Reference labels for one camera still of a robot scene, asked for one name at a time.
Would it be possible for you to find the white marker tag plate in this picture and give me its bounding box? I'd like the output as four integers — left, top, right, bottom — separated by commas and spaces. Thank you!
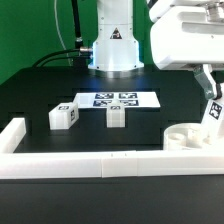
74, 92, 160, 109

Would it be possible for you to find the thin white cable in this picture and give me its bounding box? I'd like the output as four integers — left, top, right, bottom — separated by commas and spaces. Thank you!
54, 0, 72, 67

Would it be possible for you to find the black curved base cable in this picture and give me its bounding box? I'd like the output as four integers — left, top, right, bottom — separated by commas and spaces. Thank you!
31, 46, 94, 69

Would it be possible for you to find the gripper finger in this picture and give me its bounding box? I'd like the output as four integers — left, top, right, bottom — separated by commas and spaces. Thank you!
215, 83, 223, 100

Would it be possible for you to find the black thick cable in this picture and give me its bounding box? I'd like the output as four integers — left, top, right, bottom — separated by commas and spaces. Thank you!
71, 0, 84, 51

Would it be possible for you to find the white U-shaped fence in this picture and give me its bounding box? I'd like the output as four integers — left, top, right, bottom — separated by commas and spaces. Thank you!
0, 118, 224, 179

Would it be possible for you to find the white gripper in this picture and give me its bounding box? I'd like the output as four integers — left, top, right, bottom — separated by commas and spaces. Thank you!
149, 4, 224, 100

